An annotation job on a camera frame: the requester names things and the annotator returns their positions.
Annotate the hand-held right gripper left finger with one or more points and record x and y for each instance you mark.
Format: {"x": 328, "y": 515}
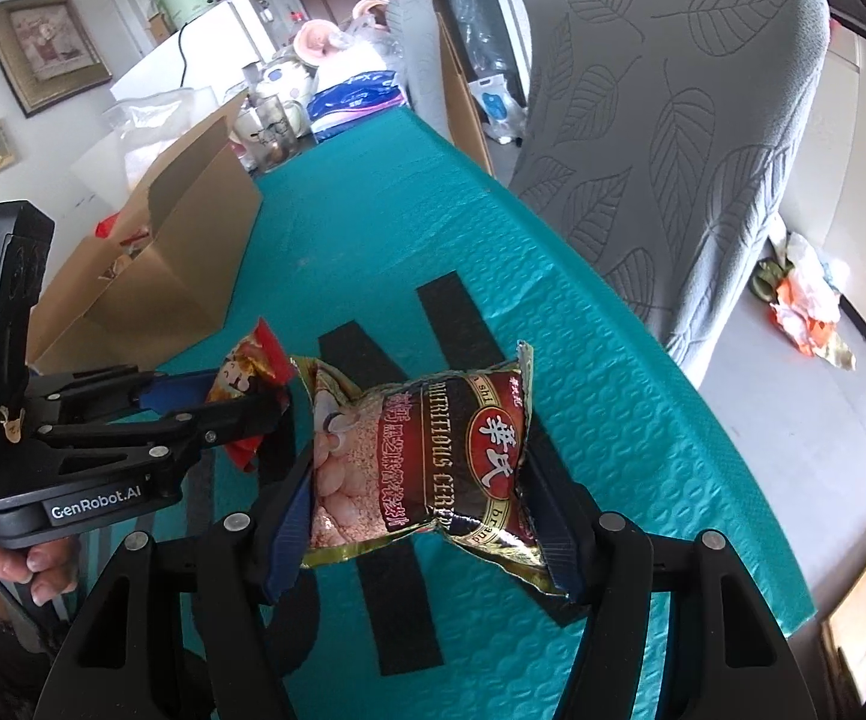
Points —
{"x": 294, "y": 532}

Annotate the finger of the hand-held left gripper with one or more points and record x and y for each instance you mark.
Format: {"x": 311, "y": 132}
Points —
{"x": 215, "y": 431}
{"x": 178, "y": 392}

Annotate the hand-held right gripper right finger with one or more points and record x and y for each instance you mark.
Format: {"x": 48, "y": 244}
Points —
{"x": 553, "y": 540}

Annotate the red figure snack packet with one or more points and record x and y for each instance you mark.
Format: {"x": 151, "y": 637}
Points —
{"x": 249, "y": 375}

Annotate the gold-edged cereal packet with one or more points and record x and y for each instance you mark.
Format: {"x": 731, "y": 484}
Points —
{"x": 418, "y": 450}

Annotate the brown cardboard box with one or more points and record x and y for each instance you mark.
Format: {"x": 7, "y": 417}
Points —
{"x": 178, "y": 240}

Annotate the person's left hand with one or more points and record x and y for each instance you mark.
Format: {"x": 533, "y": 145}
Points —
{"x": 42, "y": 566}

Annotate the red container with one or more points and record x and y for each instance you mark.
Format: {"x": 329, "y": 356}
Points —
{"x": 106, "y": 227}

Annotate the large white plastic bag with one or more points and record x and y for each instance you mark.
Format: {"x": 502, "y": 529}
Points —
{"x": 147, "y": 120}

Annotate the framed picture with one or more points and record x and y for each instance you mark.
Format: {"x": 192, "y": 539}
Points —
{"x": 46, "y": 49}

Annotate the glass jug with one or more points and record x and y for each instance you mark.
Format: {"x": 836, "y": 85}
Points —
{"x": 275, "y": 127}

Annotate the orange plastic bag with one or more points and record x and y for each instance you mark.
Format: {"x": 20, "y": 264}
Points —
{"x": 800, "y": 307}

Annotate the white fridge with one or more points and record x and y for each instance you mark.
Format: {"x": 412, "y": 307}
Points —
{"x": 208, "y": 45}

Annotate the blue white tissue package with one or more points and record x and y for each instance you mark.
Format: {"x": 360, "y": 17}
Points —
{"x": 358, "y": 101}

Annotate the green cloth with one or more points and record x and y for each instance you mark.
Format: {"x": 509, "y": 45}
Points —
{"x": 770, "y": 270}

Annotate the plain grey fabric chair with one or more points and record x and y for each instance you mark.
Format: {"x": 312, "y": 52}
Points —
{"x": 414, "y": 52}

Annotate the leaning cardboard sheet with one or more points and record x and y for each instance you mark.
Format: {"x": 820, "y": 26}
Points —
{"x": 463, "y": 90}

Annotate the white blue plastic bag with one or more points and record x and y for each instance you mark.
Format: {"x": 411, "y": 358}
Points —
{"x": 496, "y": 109}

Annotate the grey leaf-pattern chair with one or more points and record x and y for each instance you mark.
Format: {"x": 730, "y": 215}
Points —
{"x": 665, "y": 127}

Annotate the clear plastic bag bundle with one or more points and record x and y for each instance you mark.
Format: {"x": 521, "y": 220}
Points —
{"x": 478, "y": 7}

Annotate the white cabinet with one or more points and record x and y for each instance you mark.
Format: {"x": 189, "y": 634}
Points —
{"x": 853, "y": 127}

